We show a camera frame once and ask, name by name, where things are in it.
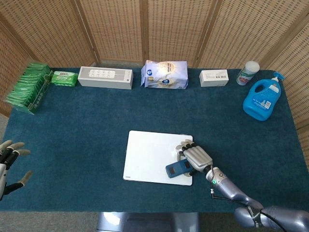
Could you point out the blue detergent pump bottle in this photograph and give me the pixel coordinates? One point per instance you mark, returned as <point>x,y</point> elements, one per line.
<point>260,100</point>

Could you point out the teal table mat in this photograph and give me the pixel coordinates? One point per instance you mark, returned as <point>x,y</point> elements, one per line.
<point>84,145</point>

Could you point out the blue board eraser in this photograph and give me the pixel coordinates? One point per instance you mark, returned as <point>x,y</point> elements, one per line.
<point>177,169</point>

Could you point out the white rectangular speaker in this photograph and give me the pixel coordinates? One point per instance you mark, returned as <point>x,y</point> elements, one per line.
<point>106,78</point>

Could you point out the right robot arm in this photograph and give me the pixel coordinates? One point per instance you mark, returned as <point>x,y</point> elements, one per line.
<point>231,191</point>

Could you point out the small white carton box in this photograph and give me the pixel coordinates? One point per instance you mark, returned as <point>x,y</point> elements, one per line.
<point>214,78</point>

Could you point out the green wet wipes pack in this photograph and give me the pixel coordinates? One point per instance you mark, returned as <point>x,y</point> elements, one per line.
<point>64,78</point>

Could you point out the bamboo folding screen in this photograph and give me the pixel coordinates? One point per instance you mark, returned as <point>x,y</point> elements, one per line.
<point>120,29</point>

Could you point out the white drawing board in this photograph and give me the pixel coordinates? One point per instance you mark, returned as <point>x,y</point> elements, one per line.
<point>149,157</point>

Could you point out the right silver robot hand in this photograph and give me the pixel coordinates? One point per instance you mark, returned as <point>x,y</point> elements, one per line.
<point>198,158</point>

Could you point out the blue white tissue pack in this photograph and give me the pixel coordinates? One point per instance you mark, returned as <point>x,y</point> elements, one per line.
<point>164,75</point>

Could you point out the white wipes canister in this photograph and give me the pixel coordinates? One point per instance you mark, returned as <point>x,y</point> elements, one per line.
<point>246,75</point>

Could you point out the green sachet display box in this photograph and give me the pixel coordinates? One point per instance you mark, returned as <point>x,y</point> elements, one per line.
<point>26,89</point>

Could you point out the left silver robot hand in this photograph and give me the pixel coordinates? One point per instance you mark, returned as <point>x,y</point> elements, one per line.
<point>3,174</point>

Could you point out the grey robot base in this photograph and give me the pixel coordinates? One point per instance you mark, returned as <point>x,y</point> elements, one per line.
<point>144,222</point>

